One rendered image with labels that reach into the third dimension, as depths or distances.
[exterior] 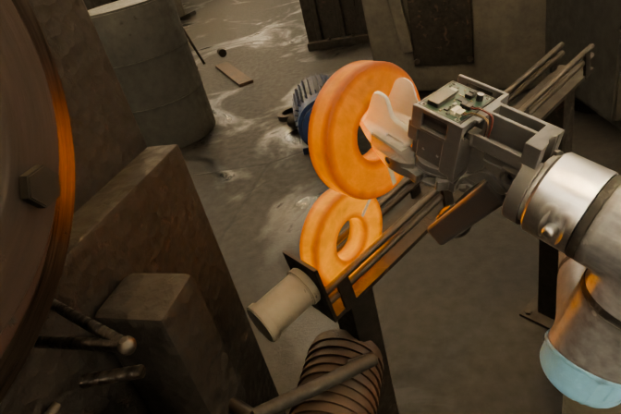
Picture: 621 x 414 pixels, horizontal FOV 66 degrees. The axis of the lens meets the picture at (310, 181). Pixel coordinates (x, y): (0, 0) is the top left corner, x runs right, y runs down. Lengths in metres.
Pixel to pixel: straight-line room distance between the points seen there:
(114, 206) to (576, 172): 0.51
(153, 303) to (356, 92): 0.32
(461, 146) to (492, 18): 2.38
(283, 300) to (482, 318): 0.96
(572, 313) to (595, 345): 0.03
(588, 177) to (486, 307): 1.18
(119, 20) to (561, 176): 2.72
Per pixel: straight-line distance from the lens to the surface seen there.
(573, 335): 0.47
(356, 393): 0.77
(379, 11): 2.96
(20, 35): 0.34
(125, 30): 2.97
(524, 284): 1.65
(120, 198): 0.66
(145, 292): 0.60
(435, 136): 0.44
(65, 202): 0.46
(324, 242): 0.67
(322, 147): 0.50
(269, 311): 0.67
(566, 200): 0.41
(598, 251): 0.41
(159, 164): 0.72
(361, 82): 0.51
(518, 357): 1.46
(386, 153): 0.48
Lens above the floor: 1.14
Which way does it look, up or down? 29 degrees down
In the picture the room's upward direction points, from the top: 15 degrees counter-clockwise
